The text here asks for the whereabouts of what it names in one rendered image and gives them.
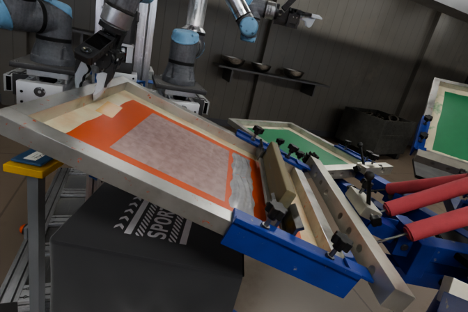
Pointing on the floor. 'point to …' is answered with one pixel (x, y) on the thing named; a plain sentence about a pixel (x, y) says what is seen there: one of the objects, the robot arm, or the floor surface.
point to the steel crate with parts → (375, 131)
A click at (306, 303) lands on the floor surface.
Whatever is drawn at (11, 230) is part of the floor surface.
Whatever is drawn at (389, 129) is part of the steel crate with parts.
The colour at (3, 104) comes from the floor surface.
